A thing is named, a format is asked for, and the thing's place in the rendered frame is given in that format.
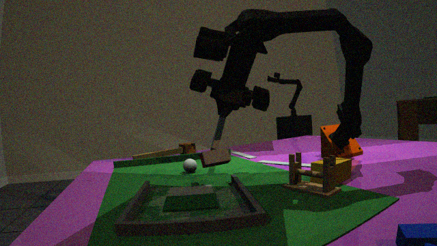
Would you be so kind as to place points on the yellow block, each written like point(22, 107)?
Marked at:
point(343, 170)

